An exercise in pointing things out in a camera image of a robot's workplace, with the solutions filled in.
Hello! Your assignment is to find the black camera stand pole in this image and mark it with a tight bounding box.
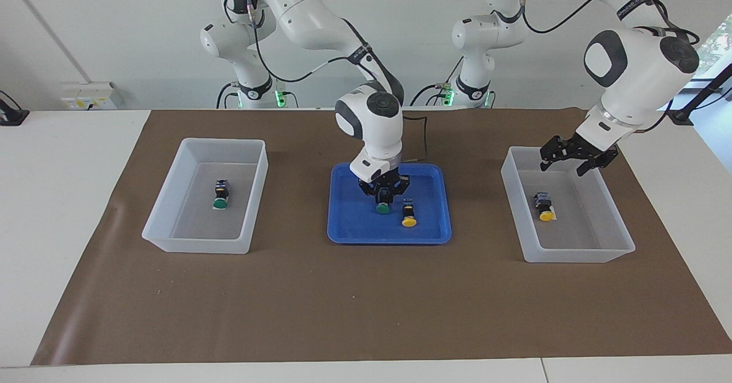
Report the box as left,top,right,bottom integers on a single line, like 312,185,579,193
669,63,732,126

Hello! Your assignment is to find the brown paper table mat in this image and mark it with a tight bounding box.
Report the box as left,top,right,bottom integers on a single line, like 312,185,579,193
31,107,732,366

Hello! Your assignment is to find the yellow push button red-white base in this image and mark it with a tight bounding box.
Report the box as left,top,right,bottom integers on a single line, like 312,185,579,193
534,191,556,222

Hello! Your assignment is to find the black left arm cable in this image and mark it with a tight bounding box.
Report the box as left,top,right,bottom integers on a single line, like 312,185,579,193
480,0,701,135

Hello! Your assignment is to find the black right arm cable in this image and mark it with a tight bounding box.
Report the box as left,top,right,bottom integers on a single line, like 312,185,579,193
223,0,428,162

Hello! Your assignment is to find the black desktop device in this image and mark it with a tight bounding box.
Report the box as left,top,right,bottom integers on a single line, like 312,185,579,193
0,90,29,126

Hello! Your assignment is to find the white wall socket box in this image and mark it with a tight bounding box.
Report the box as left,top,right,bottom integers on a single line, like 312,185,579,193
60,82,118,110

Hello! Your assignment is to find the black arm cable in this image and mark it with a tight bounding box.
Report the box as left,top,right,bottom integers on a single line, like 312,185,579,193
223,0,428,162
480,0,701,135

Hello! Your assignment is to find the translucent white plastic box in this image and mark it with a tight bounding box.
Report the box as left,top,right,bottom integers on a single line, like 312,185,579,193
501,146,636,264
142,138,268,254

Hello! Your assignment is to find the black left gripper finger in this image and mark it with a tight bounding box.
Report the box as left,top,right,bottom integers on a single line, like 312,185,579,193
576,150,618,177
540,136,568,172

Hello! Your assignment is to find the blue plastic tray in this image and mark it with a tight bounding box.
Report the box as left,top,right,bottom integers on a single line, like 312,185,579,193
327,162,452,245

